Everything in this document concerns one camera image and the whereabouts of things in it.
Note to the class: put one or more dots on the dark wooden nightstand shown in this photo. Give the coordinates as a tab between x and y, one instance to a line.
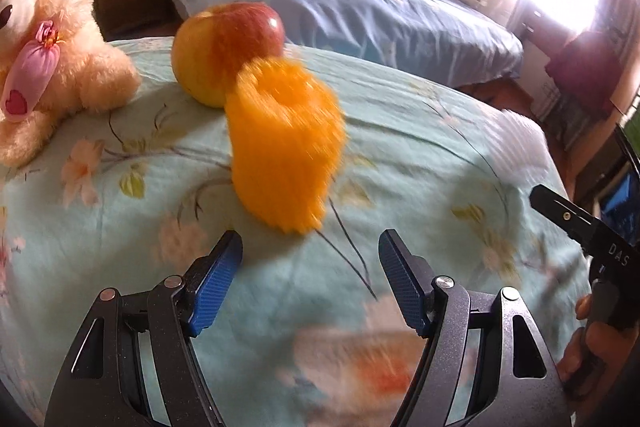
130	4

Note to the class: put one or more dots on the orange foam fruit net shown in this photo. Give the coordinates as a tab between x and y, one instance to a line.
285	147

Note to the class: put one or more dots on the person's right hand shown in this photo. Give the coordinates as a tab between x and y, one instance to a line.
607	349

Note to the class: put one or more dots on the dark red hanging cloth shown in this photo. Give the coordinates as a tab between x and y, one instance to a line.
582	72

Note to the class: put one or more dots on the bed with blue sheet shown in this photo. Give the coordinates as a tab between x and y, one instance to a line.
350	12

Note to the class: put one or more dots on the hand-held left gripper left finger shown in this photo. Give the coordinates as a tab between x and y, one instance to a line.
215	282

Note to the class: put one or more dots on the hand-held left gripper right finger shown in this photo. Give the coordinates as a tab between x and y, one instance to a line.
402	282

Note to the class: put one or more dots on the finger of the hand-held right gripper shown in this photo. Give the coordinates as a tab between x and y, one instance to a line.
562	212

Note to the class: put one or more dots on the white foam fruit net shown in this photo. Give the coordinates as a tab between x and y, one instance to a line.
520	129

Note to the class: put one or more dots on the black framed television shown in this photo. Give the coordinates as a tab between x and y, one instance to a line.
618	202

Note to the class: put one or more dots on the cream plush teddy bear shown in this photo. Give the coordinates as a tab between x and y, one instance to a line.
60	37

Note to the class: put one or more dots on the green floral blanket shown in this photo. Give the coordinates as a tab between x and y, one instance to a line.
150	207

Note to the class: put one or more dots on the red and yellow apple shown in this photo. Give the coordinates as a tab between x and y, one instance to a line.
210	47

